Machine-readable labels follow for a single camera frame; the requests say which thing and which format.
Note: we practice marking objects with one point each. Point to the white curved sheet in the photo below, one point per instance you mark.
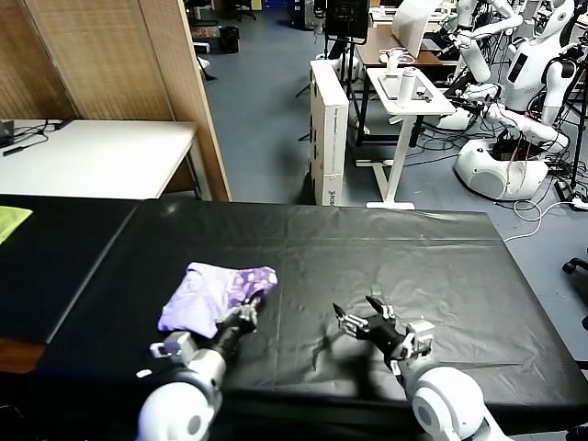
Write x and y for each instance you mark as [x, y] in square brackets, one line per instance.
[412, 27]

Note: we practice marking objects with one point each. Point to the black chair base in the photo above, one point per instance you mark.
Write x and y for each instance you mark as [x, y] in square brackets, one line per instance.
[576, 268]

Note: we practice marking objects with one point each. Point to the white humanoid robot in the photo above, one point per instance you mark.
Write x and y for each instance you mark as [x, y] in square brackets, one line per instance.
[527, 73]
[477, 59]

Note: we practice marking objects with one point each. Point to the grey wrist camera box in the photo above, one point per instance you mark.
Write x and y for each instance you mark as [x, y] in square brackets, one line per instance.
[177, 347]
[420, 337]

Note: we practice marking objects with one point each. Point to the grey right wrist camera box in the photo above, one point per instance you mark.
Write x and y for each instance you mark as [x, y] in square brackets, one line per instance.
[420, 337]

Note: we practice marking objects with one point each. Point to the black monitor on tripod stand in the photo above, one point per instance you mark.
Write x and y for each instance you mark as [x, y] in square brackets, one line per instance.
[346, 18]

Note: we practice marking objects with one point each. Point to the white pedestal side table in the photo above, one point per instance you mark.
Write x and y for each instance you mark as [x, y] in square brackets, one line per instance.
[399, 151]

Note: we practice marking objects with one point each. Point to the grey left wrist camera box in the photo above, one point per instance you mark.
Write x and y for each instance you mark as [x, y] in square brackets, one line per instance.
[177, 347]

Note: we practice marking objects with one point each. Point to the black trash bin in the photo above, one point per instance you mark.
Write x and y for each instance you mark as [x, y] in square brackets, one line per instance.
[229, 39]

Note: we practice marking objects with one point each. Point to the lavender t-shirt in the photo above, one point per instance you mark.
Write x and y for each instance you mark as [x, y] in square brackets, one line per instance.
[202, 298]

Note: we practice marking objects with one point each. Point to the small white floor object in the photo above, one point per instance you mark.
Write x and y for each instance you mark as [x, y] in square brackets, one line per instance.
[206, 64]

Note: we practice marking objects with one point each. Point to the wooden folding screen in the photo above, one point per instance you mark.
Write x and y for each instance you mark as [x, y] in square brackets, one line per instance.
[105, 55]

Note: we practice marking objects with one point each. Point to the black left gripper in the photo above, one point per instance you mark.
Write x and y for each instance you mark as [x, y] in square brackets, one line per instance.
[234, 335]

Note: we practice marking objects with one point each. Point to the small white desk gadget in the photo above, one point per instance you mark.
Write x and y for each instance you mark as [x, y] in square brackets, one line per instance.
[392, 59]

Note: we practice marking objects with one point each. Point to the small black device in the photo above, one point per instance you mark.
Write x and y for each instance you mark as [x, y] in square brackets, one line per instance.
[424, 94]

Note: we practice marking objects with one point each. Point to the grey tablet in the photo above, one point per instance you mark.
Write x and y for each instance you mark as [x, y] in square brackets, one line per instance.
[389, 87]

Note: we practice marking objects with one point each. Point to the large black table cover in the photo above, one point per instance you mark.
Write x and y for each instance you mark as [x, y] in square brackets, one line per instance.
[367, 257]

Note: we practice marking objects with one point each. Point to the green cloth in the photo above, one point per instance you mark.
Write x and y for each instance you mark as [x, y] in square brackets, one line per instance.
[11, 222]

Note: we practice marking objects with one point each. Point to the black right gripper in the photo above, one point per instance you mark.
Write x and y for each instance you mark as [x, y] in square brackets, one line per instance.
[388, 335]

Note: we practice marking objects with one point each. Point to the brown wooden desk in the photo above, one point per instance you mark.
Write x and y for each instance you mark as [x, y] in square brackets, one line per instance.
[380, 43]

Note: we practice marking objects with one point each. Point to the small black table cover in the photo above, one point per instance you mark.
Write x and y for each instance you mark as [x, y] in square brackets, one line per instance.
[59, 275]

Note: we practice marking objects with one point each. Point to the black stick device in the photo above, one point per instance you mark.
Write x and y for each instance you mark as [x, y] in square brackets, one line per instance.
[18, 150]

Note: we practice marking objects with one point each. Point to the white rectangular table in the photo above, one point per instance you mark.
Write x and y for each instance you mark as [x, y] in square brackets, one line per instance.
[101, 156]

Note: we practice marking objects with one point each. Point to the white thermos bottle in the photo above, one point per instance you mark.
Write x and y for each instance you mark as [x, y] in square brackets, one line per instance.
[405, 87]

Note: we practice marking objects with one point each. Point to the black box device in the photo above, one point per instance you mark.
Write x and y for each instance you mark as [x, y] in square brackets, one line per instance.
[5, 133]

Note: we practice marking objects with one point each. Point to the tall white cardboard box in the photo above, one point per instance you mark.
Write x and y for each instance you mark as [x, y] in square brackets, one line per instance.
[331, 138]

